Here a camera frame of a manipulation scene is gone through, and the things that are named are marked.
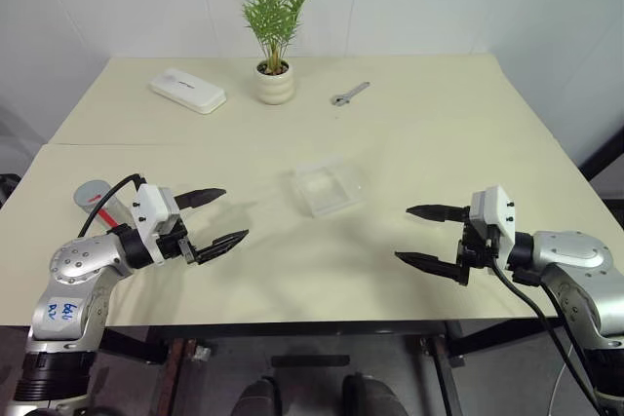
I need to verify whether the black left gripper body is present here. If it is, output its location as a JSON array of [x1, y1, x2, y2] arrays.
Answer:
[[155, 219, 202, 266]]

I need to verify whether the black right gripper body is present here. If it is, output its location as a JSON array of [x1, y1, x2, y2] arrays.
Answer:
[[455, 219, 502, 287]]

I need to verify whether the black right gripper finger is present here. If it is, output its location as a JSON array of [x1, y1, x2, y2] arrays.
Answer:
[[405, 203, 473, 224], [393, 250, 463, 284]]

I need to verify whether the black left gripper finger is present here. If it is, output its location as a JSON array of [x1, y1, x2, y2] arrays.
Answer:
[[192, 228, 251, 266], [173, 187, 228, 210]]

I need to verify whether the clear plastic container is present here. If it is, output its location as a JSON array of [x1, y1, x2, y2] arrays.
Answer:
[[282, 156, 368, 219]]

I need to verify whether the grey cup with red label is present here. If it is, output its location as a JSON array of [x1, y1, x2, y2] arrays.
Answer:
[[76, 172, 147, 241]]

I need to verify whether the white rectangular case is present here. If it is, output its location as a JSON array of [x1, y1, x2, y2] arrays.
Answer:
[[148, 67, 228, 116]]

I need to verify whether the cream ribbed plant pot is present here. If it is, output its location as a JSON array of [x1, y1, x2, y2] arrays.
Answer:
[[253, 58, 297, 106]]

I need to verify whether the dark rounded shape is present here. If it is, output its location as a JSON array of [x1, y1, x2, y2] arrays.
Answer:
[[340, 371, 407, 416], [232, 375, 280, 416]]

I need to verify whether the silver adjustable wrench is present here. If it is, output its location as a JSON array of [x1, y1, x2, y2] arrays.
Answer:
[[331, 80, 371, 107]]

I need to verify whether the green palm plant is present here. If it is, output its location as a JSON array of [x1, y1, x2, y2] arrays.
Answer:
[[233, 0, 333, 75]]

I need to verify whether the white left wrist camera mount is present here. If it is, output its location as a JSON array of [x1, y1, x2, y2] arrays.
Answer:
[[130, 183, 183, 264]]

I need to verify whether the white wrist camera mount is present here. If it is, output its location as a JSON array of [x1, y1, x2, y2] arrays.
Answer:
[[130, 183, 183, 264], [468, 184, 518, 272]]

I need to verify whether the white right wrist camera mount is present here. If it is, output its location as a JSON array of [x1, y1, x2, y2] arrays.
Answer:
[[468, 184, 518, 272]]

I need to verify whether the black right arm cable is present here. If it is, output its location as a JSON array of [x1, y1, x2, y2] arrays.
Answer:
[[488, 235, 608, 416]]

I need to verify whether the black table frame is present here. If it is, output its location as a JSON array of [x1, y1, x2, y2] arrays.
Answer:
[[97, 320, 566, 416]]

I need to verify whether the thin white cable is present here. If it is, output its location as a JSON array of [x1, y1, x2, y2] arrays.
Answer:
[[546, 335, 577, 416]]

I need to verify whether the black slanted post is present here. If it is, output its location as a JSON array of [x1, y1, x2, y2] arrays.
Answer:
[[578, 124, 624, 184]]

